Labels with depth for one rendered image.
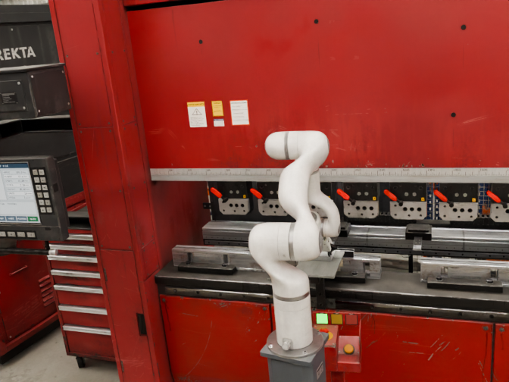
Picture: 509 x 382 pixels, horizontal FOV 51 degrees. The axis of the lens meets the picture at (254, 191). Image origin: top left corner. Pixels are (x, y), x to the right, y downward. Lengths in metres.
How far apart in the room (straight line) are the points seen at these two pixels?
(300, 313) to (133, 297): 1.21
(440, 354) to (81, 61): 2.02
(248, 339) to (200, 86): 1.24
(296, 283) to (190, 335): 1.24
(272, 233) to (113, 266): 1.26
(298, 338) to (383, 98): 1.04
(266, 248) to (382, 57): 0.99
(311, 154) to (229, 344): 1.28
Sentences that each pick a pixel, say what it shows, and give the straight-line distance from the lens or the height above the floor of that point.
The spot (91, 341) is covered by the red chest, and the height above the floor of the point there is 0.25.
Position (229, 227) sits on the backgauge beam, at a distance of 2.97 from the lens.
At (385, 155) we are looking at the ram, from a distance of 2.33.
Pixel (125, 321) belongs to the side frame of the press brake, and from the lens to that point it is 2.87.
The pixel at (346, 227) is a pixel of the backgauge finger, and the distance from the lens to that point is 2.75.
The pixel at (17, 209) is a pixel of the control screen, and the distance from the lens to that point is 2.46.
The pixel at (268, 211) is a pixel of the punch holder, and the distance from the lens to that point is 2.51.
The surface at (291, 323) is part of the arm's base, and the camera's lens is 1.77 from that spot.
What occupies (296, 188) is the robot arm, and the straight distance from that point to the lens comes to 1.75.
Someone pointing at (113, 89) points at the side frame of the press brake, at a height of 1.82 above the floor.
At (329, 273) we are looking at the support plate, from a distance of 2.32.
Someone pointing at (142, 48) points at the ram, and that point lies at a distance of 2.60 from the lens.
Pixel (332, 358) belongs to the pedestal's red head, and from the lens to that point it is 2.28.
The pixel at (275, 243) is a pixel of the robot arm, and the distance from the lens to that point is 1.65.
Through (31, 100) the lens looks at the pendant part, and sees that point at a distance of 2.30.
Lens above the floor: 2.01
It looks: 17 degrees down
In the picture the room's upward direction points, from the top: 5 degrees counter-clockwise
